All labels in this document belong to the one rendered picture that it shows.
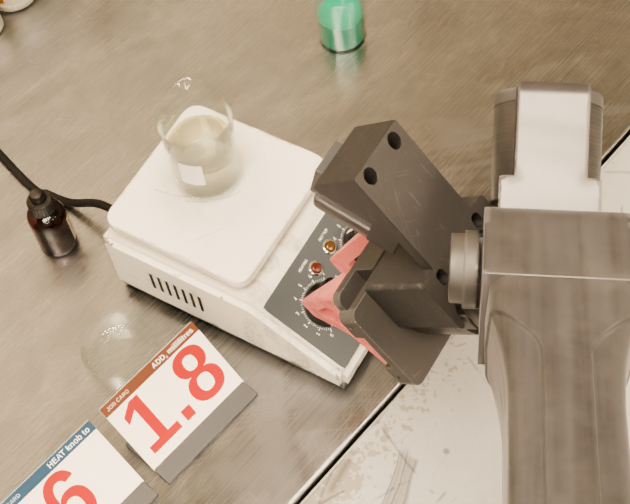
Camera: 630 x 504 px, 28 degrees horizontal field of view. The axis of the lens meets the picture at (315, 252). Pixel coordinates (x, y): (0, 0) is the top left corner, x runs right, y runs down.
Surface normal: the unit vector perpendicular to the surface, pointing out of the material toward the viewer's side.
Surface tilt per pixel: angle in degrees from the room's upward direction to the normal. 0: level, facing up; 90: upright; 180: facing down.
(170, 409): 40
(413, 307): 90
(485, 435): 0
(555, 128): 26
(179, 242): 0
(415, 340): 49
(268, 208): 0
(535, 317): 18
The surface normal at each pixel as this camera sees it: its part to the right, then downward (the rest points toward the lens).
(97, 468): 0.41, -0.05
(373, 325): 0.60, -0.04
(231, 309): -0.50, 0.76
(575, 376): -0.04, -0.76
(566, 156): -0.11, -0.09
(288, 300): 0.36, -0.25
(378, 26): -0.07, -0.52
